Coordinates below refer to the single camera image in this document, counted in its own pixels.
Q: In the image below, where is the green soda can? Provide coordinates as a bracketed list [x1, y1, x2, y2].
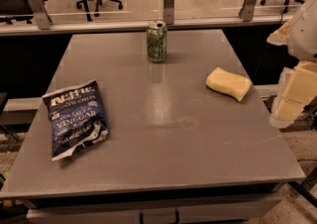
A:
[147, 21, 167, 62]

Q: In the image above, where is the metal bracket post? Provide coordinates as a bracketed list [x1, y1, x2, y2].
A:
[163, 0, 174, 25]
[239, 0, 257, 22]
[28, 0, 52, 30]

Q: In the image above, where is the middle metal bracket post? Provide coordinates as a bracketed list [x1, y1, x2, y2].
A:
[163, 0, 174, 25]

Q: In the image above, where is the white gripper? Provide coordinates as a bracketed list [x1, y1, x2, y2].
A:
[269, 61, 317, 129]

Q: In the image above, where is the right metal bracket post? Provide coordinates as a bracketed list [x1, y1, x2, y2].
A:
[239, 0, 257, 22]

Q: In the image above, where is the yellow sponge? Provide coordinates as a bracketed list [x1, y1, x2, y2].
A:
[206, 67, 252, 102]

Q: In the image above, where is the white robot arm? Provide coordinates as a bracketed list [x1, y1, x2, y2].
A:
[266, 0, 317, 129]

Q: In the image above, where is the left metal bracket post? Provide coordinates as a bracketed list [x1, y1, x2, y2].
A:
[28, 0, 52, 30]

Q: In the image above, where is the blue chip bag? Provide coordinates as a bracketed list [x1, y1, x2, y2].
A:
[42, 80, 109, 161]

